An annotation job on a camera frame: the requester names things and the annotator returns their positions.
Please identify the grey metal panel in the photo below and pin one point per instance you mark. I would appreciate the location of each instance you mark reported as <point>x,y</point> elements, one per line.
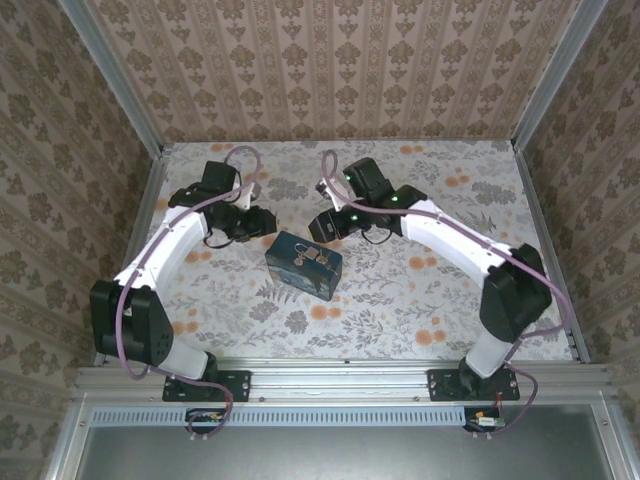
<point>350,455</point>

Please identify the silver key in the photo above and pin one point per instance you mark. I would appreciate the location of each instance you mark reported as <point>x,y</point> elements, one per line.
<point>327,263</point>
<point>330,260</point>

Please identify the silver padlock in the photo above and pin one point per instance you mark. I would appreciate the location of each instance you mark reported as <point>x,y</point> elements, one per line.
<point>311,252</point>

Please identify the floral patterned table cover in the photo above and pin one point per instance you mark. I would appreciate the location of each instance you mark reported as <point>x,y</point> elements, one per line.
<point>350,325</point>

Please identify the aluminium frame post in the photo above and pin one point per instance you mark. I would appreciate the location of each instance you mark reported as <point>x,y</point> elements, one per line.
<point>110,75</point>
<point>555,75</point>

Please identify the small connector board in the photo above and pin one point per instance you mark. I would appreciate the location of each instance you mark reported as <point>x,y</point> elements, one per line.
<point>487,421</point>
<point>205,419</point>

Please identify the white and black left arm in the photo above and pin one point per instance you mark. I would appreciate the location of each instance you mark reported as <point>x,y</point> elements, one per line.
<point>145,320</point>

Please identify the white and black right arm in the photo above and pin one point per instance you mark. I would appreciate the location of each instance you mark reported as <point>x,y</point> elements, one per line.
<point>510,300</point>

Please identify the aluminium frame bar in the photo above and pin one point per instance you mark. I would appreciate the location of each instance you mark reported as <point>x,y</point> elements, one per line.
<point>65,440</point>
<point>620,440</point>

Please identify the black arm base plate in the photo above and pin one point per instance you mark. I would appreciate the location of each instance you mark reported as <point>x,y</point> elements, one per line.
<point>235,385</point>
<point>442,387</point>

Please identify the aluminium table side rail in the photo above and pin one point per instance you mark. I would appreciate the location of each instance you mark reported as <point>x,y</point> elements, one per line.
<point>542,225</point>
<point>150,200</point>

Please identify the dark blue painted tin box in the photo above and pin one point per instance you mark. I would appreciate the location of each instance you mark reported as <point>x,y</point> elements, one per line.
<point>300,280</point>

